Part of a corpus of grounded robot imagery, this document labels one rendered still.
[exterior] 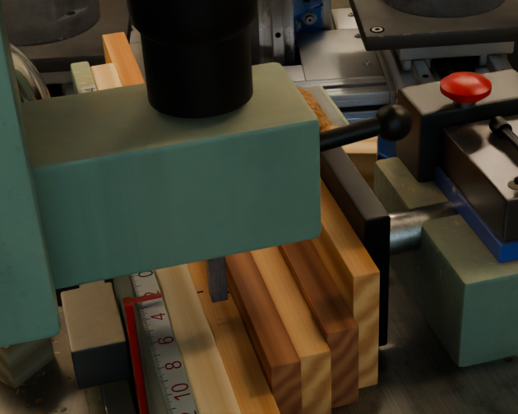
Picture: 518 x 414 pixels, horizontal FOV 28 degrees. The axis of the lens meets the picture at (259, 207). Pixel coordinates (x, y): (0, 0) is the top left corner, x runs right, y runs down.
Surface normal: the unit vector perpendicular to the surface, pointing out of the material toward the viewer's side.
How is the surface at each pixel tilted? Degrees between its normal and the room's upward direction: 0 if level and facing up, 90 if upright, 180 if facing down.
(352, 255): 0
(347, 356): 90
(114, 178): 90
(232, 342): 0
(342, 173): 0
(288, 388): 90
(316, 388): 90
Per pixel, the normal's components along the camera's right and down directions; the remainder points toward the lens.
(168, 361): -0.05, -0.84
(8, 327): 0.26, 0.52
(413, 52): 0.05, 0.55
